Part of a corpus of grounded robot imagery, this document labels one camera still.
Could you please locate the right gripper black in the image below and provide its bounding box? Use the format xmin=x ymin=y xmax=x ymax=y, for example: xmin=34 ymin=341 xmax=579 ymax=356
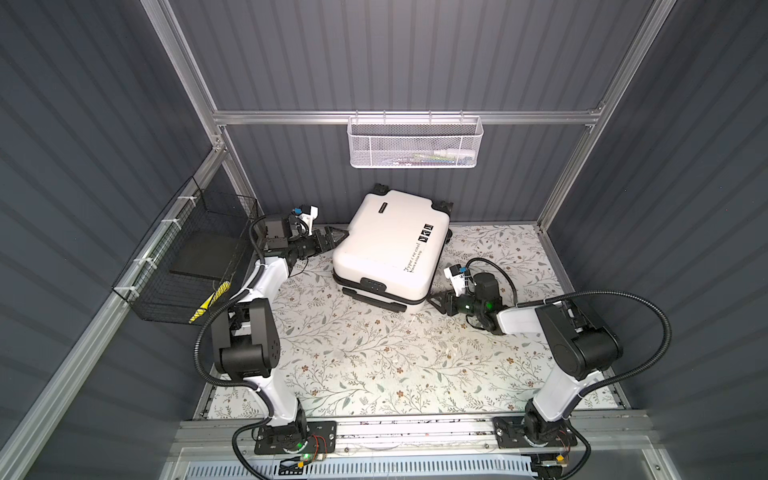
xmin=428 ymin=288 xmax=485 ymax=319

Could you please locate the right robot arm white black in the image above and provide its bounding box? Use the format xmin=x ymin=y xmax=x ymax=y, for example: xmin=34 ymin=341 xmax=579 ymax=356
xmin=427 ymin=267 xmax=622 ymax=447

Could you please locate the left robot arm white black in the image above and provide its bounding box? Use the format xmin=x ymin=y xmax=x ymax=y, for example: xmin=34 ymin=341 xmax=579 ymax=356
xmin=209 ymin=209 xmax=349 ymax=428

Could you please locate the black pad in basket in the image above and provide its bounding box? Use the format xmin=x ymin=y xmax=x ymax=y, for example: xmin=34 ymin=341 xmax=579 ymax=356
xmin=169 ymin=231 xmax=239 ymax=280

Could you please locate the yellow black striped item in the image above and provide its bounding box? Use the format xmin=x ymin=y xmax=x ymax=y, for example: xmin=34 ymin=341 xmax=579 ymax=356
xmin=188 ymin=281 xmax=231 ymax=324

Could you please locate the floral table mat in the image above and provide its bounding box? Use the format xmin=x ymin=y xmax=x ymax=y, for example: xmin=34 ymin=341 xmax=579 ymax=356
xmin=206 ymin=225 xmax=619 ymax=420

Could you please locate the white ventilation grille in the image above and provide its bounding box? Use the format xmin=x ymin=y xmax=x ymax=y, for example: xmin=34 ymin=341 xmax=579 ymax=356
xmin=179 ymin=458 xmax=535 ymax=480

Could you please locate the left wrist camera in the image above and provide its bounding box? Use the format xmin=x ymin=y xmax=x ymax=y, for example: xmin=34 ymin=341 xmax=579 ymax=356
xmin=292 ymin=205 xmax=319 ymax=236

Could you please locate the black wire basket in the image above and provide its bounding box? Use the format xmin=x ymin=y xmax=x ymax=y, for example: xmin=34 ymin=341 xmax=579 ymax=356
xmin=113 ymin=180 xmax=259 ymax=325

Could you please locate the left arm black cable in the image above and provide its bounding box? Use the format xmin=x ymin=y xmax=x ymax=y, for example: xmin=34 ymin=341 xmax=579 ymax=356
xmin=193 ymin=214 xmax=277 ymax=480

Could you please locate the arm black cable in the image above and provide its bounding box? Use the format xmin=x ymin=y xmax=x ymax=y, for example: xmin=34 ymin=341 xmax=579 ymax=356
xmin=193 ymin=214 xmax=277 ymax=480
xmin=464 ymin=257 xmax=672 ymax=480

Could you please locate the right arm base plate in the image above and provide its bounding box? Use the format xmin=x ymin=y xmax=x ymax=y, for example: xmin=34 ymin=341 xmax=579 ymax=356
xmin=492 ymin=415 xmax=579 ymax=450

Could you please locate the white wire basket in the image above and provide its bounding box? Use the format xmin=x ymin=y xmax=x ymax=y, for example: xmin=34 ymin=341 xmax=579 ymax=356
xmin=346 ymin=115 xmax=484 ymax=169

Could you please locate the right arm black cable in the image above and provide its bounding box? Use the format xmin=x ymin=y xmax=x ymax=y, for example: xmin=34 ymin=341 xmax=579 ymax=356
xmin=464 ymin=257 xmax=672 ymax=480

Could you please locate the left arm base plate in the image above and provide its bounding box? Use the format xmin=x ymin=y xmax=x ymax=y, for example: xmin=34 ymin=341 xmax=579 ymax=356
xmin=251 ymin=421 xmax=338 ymax=455

